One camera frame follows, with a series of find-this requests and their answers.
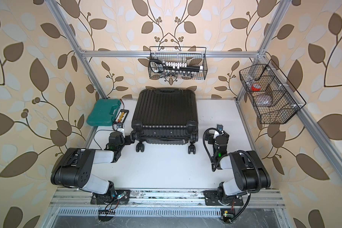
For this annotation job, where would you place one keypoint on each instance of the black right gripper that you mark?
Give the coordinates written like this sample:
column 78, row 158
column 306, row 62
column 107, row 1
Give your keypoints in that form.
column 212, row 138

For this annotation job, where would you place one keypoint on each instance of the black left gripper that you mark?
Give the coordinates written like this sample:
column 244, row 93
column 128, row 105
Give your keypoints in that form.
column 127, row 139

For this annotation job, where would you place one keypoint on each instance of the black hard-shell suitcase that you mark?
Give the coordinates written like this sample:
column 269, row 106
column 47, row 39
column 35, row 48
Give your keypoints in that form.
column 166, row 116

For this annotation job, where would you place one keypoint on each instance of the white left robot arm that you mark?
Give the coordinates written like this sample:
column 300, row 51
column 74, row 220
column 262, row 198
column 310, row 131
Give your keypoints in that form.
column 74, row 169

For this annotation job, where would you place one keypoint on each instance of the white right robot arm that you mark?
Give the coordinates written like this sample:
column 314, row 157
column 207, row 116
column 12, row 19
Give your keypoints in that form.
column 249, row 173

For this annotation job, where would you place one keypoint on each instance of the small black screwdriver bit box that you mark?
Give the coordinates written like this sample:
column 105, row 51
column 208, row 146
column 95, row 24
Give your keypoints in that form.
column 121, row 117

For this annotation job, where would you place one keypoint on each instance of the green plastic tool case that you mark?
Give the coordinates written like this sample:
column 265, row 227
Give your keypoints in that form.
column 104, row 112

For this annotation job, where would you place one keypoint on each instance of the red item in basket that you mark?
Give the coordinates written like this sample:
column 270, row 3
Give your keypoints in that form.
column 255, row 87

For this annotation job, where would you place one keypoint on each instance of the socket set in basket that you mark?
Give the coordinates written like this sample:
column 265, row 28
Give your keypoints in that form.
column 162, row 69

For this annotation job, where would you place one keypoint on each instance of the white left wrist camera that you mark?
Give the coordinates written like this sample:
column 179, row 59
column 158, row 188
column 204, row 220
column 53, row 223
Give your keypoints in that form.
column 119, row 127

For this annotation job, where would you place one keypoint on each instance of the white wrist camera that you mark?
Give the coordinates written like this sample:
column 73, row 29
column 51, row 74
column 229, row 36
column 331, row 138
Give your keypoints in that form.
column 119, row 127
column 220, row 127

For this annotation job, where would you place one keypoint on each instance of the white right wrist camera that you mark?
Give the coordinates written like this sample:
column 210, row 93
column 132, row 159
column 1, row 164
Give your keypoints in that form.
column 220, row 127

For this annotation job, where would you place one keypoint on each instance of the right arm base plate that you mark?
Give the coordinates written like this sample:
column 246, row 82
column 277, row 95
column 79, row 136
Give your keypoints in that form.
column 215, row 198

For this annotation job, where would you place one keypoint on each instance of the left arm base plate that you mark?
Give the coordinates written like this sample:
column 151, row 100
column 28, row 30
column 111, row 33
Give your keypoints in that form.
column 118, row 195

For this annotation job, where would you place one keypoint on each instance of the black wire basket right wall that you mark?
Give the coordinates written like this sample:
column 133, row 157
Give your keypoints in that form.
column 278, row 100

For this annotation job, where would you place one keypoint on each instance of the black wire basket wall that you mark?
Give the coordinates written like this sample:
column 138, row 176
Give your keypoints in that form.
column 278, row 100
column 191, row 55

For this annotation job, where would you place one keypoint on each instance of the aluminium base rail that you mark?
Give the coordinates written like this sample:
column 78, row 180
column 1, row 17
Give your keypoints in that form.
column 160, row 203

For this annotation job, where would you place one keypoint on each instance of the black wire basket back wall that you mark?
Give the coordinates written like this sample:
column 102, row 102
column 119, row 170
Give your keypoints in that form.
column 191, row 55

